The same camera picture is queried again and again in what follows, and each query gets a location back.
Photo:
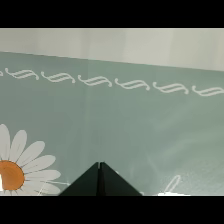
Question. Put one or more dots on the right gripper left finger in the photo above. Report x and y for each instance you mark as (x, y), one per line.
(86, 184)

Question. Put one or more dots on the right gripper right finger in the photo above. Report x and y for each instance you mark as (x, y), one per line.
(115, 185)

